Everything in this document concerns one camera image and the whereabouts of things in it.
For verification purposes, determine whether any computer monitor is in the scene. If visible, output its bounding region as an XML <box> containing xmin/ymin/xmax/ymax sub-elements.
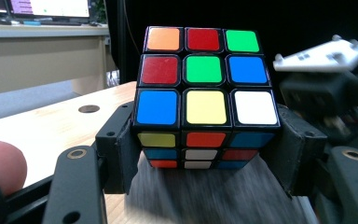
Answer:
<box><xmin>7</xmin><ymin>0</ymin><xmax>91</xmax><ymax>19</ymax></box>

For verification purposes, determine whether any black upright pole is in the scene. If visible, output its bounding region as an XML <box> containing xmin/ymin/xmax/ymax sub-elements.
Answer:
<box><xmin>117</xmin><ymin>0</ymin><xmax>130</xmax><ymax>86</ymax></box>

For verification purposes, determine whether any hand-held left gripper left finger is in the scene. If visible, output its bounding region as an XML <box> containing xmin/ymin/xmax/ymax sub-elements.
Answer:
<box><xmin>94</xmin><ymin>100</ymin><xmax>142</xmax><ymax>196</ymax></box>

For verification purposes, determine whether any black keyboard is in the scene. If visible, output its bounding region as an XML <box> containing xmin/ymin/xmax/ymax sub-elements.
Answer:
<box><xmin>39</xmin><ymin>20</ymin><xmax>83</xmax><ymax>27</ymax></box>

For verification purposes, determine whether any grey cloth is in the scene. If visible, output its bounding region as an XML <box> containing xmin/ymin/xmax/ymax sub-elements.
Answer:
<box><xmin>123</xmin><ymin>151</ymin><xmax>313</xmax><ymax>224</ymax></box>

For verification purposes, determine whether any dark round table grommet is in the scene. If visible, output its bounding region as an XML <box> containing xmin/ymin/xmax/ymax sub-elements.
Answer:
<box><xmin>77</xmin><ymin>104</ymin><xmax>101</xmax><ymax>114</ymax></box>

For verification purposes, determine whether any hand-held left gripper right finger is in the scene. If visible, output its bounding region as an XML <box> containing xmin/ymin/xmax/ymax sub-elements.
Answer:
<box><xmin>260</xmin><ymin>103</ymin><xmax>329</xmax><ymax>198</ymax></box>

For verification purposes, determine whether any light wooden desk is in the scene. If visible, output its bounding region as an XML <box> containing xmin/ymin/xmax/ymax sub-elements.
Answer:
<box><xmin>0</xmin><ymin>23</ymin><xmax>112</xmax><ymax>98</ymax></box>

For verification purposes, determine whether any multicoloured puzzle cube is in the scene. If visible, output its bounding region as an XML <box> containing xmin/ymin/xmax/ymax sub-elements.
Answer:
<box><xmin>131</xmin><ymin>25</ymin><xmax>282</xmax><ymax>171</ymax></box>

